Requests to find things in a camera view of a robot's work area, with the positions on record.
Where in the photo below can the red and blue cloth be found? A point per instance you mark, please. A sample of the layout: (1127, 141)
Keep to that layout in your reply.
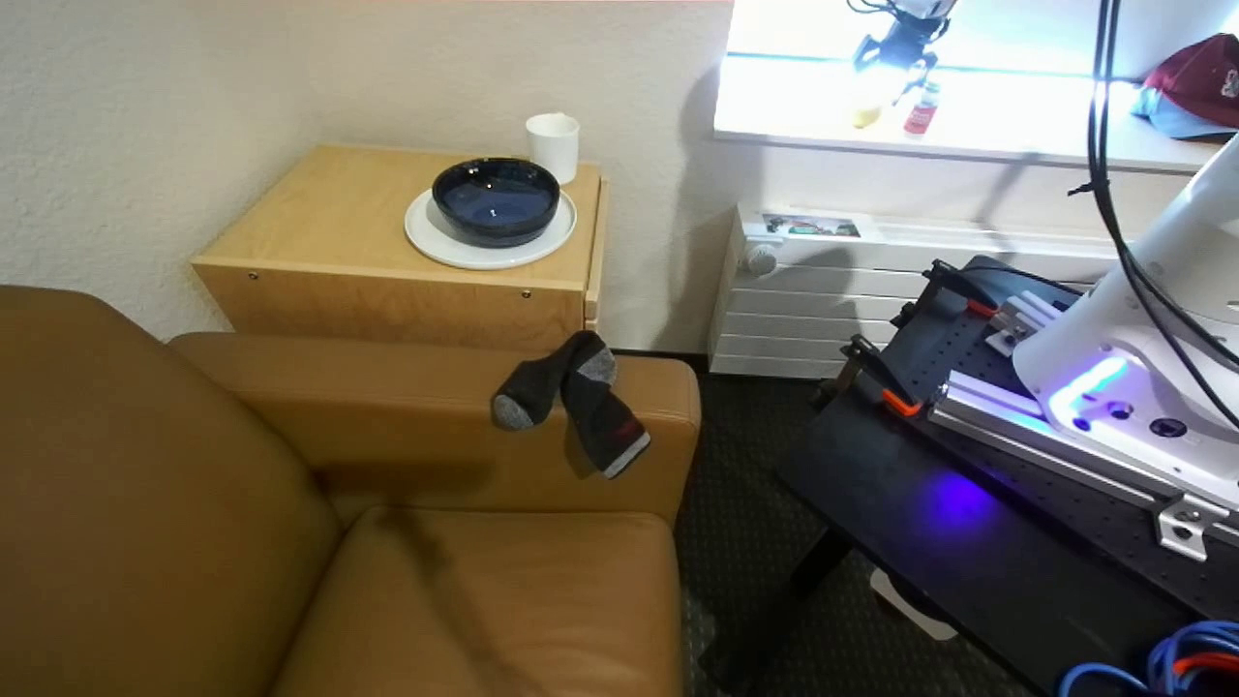
(1193, 84)

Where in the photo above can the light wooden nightstand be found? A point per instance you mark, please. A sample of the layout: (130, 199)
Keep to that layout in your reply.
(310, 247)

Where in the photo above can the black robot table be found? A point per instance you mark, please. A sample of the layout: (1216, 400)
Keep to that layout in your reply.
(983, 545)

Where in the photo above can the dark grey sock red stripes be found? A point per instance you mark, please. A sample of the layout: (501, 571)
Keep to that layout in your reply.
(593, 400)

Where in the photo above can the white object under table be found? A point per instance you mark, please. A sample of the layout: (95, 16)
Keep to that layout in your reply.
(913, 607)

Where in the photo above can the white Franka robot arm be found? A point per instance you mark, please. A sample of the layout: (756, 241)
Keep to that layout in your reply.
(1148, 323)

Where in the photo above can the orange bottle with white cap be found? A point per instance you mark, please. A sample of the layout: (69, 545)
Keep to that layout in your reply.
(921, 112)

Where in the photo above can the white windowsill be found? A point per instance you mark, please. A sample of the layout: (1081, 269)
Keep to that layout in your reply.
(1033, 130)

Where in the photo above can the white mug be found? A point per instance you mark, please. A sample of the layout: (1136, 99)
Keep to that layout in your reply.
(557, 145)

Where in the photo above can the aluminium mounting rail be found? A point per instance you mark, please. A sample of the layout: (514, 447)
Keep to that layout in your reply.
(1033, 431)

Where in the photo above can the brown leather armchair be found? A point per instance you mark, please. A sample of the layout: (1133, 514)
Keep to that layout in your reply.
(196, 545)

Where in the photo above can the white round plate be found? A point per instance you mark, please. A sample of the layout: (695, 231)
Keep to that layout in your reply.
(430, 239)

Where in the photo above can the yellow lemon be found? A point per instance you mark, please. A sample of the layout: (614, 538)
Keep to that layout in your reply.
(871, 112)

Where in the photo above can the dark blue bowl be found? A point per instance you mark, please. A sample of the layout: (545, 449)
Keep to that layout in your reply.
(496, 199)

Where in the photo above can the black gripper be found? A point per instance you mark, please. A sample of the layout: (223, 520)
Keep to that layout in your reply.
(909, 39)

